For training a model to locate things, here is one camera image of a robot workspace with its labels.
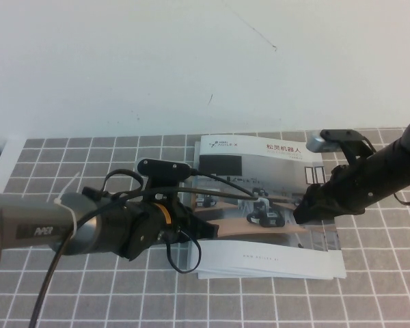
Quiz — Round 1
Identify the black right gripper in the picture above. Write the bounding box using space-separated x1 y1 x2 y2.
292 160 380 226

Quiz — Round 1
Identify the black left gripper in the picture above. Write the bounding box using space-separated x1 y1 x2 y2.
122 199 221 263

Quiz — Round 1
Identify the white Agilex robot brochure book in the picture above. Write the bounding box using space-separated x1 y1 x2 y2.
187 133 348 280

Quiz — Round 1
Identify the grey white-checked tablecloth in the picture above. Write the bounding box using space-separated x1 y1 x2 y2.
0 126 410 328

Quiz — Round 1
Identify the white zip tie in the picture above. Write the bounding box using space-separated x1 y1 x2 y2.
53 172 82 240

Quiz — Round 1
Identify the thin black looped cable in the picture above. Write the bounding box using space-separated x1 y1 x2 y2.
163 231 203 274

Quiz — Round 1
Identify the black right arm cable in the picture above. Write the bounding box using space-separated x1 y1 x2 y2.
392 189 410 208

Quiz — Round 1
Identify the thin black arched cable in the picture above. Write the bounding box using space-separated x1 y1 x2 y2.
83 169 145 200

